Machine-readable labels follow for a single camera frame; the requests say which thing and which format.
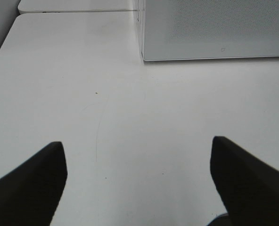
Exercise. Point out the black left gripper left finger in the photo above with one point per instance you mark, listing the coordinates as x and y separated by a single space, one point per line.
30 194

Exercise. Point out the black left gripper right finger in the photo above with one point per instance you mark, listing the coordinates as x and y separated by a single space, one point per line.
248 187

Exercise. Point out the white microwave door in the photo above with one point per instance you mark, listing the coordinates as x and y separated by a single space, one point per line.
206 29

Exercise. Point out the white microwave oven body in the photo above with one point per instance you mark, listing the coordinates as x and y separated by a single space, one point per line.
139 14

